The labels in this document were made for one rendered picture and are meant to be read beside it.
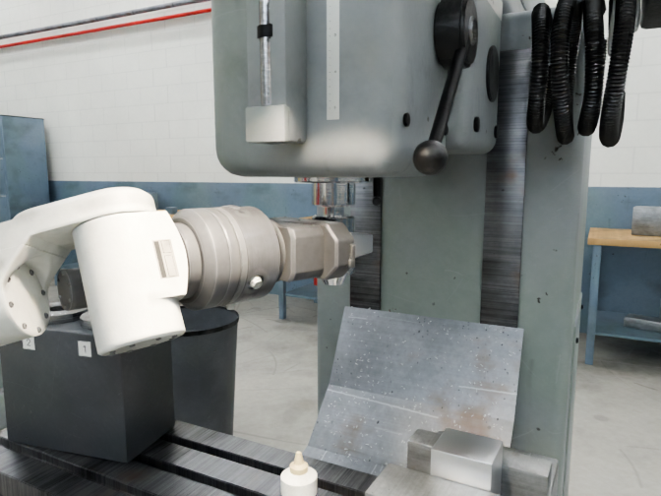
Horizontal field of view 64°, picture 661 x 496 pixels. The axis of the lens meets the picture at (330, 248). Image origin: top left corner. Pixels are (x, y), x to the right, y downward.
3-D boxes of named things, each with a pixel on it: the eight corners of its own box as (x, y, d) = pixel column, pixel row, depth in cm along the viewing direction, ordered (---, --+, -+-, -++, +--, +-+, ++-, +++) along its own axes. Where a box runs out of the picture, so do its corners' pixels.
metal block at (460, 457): (489, 523, 51) (492, 465, 50) (429, 503, 54) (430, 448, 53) (500, 494, 55) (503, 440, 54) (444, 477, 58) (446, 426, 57)
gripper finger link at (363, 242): (367, 257, 58) (327, 263, 54) (368, 227, 58) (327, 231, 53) (378, 259, 57) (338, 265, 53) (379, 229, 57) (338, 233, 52)
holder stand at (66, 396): (127, 465, 75) (119, 328, 72) (6, 442, 81) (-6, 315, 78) (175, 426, 86) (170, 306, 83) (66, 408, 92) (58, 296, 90)
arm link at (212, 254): (227, 191, 45) (90, 193, 37) (260, 313, 43) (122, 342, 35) (169, 234, 53) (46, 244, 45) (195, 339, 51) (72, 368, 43)
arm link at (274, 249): (356, 204, 50) (255, 209, 42) (355, 302, 52) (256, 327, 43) (273, 199, 59) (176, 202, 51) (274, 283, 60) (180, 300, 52)
